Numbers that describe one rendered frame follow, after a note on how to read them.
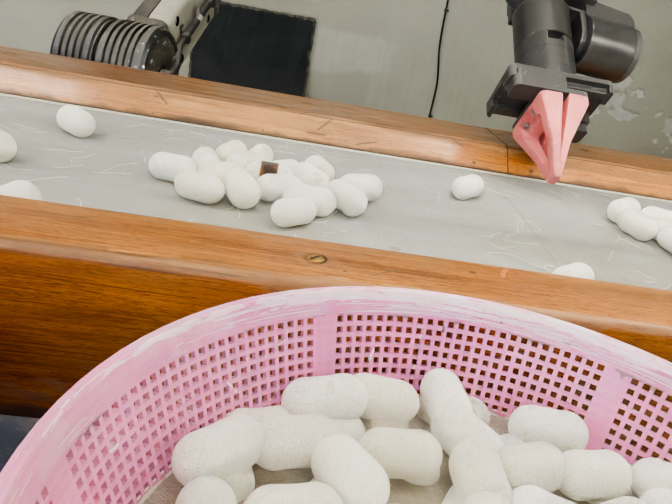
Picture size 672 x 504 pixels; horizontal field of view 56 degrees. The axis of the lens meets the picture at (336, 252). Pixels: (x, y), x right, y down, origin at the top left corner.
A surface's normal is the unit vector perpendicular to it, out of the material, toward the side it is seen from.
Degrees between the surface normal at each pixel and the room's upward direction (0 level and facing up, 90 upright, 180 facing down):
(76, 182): 0
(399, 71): 90
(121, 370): 74
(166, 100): 45
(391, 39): 90
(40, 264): 90
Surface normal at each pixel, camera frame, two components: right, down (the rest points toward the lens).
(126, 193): 0.18, -0.90
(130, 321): 0.05, 0.40
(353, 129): 0.16, -0.36
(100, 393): 0.96, 0.02
